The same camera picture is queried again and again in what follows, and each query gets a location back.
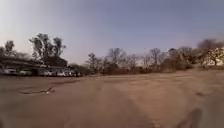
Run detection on pale building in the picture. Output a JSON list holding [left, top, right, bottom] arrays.
[[202, 47, 224, 67]]

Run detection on low dark building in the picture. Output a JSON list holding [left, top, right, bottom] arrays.
[[0, 55, 69, 77]]

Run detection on row of parked vehicles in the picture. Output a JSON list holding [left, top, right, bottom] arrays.
[[0, 67, 83, 78]]

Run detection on row of bare trees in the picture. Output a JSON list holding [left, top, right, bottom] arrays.
[[84, 38, 224, 76]]

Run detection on brown dirt ground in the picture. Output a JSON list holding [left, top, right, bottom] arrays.
[[0, 68, 224, 128]]

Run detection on fallen branch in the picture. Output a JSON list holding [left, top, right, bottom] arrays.
[[19, 86, 56, 95]]

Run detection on tall leafy trees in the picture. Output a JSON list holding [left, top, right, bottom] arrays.
[[0, 32, 67, 62]]

